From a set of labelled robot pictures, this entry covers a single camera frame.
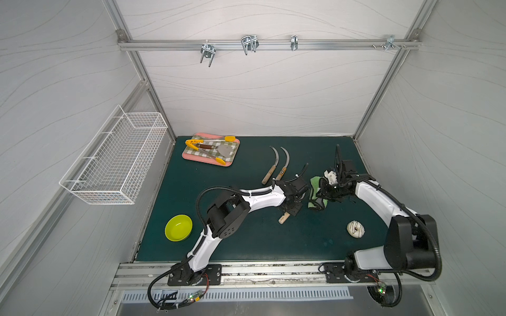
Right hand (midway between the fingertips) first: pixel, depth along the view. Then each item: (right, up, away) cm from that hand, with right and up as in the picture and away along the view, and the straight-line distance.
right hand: (319, 193), depth 88 cm
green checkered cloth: (-42, +24, +28) cm, 56 cm away
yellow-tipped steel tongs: (-67, +24, +26) cm, 76 cm away
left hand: (-11, -8, +2) cm, 13 cm away
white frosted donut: (+14, -14, -5) cm, 21 cm away
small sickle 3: (-14, +9, +16) cm, 23 cm away
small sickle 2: (-21, +8, +16) cm, 28 cm away
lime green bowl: (-63, -14, -4) cm, 64 cm away
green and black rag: (-3, -3, -6) cm, 7 cm away
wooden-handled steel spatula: (-47, +20, +26) cm, 57 cm away
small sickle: (-16, -11, -1) cm, 19 cm away
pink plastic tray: (-57, +15, +23) cm, 64 cm away
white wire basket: (-79, +14, -19) cm, 83 cm away
